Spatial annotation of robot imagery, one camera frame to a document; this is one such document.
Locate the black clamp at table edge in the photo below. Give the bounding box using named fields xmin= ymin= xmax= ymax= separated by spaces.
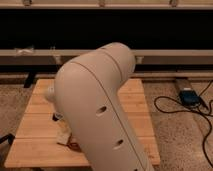
xmin=0 ymin=133 xmax=15 ymax=144

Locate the grey horizontal rail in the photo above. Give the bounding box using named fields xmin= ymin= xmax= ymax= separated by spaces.
xmin=0 ymin=49 xmax=213 ymax=57

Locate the black cable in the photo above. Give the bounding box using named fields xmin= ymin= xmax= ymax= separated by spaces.
xmin=153 ymin=79 xmax=213 ymax=168

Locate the blue power adapter box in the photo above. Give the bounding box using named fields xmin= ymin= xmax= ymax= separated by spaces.
xmin=179 ymin=90 xmax=200 ymax=106

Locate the wooden table board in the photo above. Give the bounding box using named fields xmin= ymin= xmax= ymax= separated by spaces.
xmin=5 ymin=79 xmax=160 ymax=168

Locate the white sponge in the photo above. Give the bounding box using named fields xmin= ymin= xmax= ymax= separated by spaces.
xmin=56 ymin=120 xmax=71 ymax=145

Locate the black rectangular remote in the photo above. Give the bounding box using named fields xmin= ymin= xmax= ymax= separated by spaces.
xmin=52 ymin=114 xmax=59 ymax=121

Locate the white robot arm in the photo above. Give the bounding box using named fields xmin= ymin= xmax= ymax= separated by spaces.
xmin=47 ymin=42 xmax=154 ymax=171

